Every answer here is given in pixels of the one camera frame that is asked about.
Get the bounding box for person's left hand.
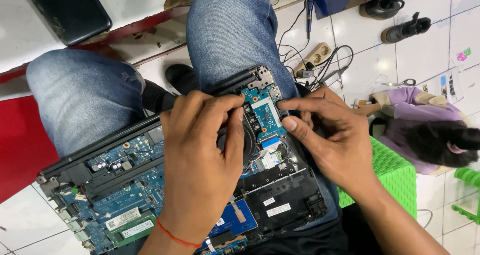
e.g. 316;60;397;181
157;90;245;246

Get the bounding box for person's right hand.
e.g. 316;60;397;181
277;86;380;204

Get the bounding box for black laptop base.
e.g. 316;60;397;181
36;64;329;255

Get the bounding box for black cooling fan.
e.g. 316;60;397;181
217;114;259;167

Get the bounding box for green woven plastic stool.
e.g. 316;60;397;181
337;135;418;220

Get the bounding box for teal small circuit board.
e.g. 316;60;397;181
240;83;289;139

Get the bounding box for person's black shoe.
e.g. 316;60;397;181
165;64;200;96

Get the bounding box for beige power strip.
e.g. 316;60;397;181
292;42;333;77

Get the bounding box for green memory module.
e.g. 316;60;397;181
107;214;157;248

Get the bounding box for printed paper leaflet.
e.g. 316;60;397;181
423;67;466;106

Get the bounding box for blue soldering iron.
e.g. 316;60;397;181
305;0;316;40

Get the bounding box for person's left jeans leg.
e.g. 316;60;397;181
25;49;147;158

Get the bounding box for person's jeans leg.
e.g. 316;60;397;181
25;49;147;158
186;0;301;100

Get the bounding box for black ankle boot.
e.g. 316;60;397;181
380;12;433;45
359;0;406;21

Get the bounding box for person's right jeans leg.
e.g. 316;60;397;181
186;0;301;100

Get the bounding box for green plastic chair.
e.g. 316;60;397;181
451;166;480;226

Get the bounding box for pink and green stickers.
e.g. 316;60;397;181
455;47;472;62

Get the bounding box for red floor mat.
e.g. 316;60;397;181
0;95;61;205

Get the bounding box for closed black laptop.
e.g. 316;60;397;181
19;0;113;47

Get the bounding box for white wireless card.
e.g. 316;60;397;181
256;151;284;171

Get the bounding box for red string bracelet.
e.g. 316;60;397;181
155;217;204;249

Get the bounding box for black power cables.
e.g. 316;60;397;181
277;0;355;91

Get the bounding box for grey handled scissors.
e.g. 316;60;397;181
380;78;417;88

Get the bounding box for thin grey cable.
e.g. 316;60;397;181
417;209;434;230

